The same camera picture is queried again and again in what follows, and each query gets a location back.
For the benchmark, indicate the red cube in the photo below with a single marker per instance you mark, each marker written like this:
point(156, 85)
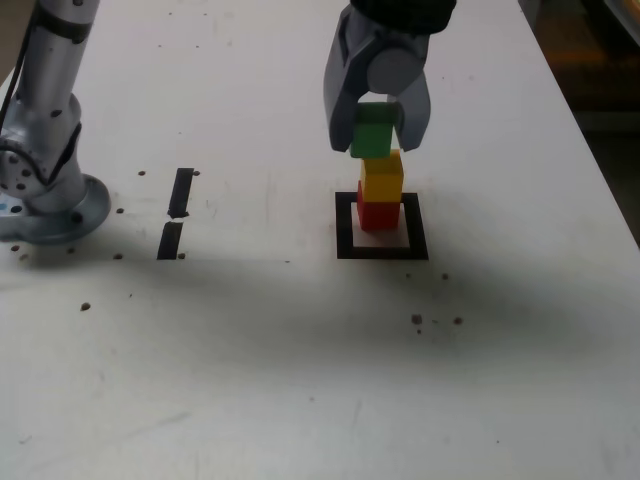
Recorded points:
point(377, 217)

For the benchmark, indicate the yellow cube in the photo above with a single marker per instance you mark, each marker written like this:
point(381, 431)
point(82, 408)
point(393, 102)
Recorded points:
point(382, 182)

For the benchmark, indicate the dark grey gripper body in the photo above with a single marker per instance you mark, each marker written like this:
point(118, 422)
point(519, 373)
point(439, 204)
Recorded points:
point(405, 40)

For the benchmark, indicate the black tape square outline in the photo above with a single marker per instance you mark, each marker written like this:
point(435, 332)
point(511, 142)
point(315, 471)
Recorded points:
point(345, 235)

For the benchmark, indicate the green cube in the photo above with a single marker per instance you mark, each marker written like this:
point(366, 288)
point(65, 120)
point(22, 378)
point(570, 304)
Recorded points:
point(372, 140)

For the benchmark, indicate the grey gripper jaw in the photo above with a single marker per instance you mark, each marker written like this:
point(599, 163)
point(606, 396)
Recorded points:
point(415, 100)
point(340, 90)

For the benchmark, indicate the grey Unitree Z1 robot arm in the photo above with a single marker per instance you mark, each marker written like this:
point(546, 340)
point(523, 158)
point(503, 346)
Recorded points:
point(50, 75)

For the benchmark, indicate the black tape strip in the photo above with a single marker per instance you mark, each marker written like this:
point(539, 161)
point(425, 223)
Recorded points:
point(180, 195)

